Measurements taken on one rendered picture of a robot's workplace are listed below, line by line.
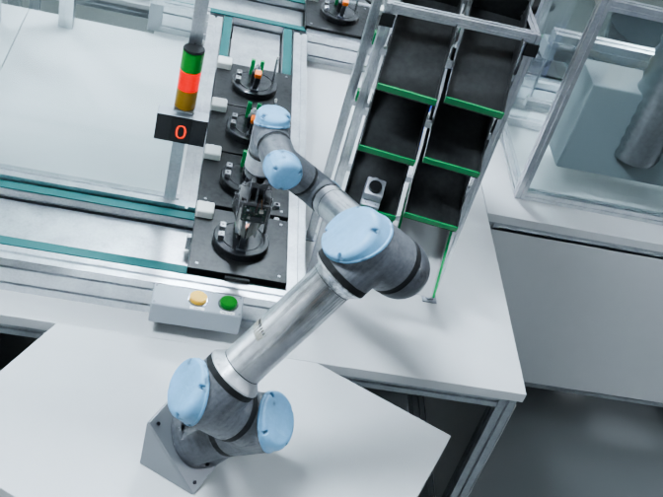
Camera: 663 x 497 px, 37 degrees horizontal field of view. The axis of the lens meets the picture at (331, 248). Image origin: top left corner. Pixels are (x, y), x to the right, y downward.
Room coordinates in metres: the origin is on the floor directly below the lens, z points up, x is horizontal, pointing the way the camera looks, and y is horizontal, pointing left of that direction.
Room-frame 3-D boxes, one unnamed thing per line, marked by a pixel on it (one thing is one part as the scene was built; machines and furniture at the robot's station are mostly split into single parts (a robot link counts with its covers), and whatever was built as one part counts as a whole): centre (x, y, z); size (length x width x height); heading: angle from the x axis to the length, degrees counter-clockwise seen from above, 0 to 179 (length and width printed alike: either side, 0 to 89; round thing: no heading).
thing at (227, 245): (1.91, 0.22, 0.98); 0.14 x 0.14 x 0.02
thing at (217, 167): (2.16, 0.27, 1.01); 0.24 x 0.24 x 0.13; 12
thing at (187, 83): (1.99, 0.43, 1.34); 0.05 x 0.05 x 0.05
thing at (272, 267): (1.91, 0.22, 0.96); 0.24 x 0.24 x 0.02; 12
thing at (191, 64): (1.99, 0.43, 1.39); 0.05 x 0.05 x 0.05
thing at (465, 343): (2.35, 0.31, 0.85); 1.50 x 1.41 x 0.03; 102
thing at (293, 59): (2.38, 0.32, 0.91); 1.24 x 0.33 x 0.10; 12
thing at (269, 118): (1.82, 0.20, 1.37); 0.09 x 0.08 x 0.11; 26
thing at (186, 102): (1.99, 0.43, 1.29); 0.05 x 0.05 x 0.05
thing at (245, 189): (1.81, 0.20, 1.21); 0.09 x 0.08 x 0.12; 12
